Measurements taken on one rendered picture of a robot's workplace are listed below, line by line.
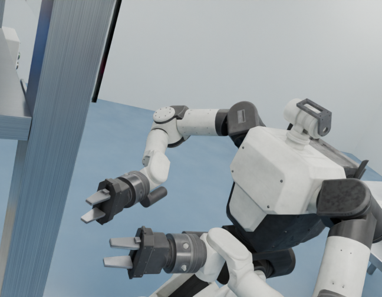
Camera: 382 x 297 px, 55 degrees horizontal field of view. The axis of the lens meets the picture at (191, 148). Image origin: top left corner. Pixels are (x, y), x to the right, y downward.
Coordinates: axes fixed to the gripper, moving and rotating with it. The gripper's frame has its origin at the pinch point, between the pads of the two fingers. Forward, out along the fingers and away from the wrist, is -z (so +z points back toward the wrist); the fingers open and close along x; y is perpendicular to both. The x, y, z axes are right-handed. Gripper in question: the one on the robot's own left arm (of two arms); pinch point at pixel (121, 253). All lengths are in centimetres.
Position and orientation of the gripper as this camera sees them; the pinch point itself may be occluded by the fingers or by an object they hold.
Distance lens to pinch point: 81.9
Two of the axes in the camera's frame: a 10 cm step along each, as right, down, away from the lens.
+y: -3.4, -4.8, 8.1
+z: 8.8, 1.4, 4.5
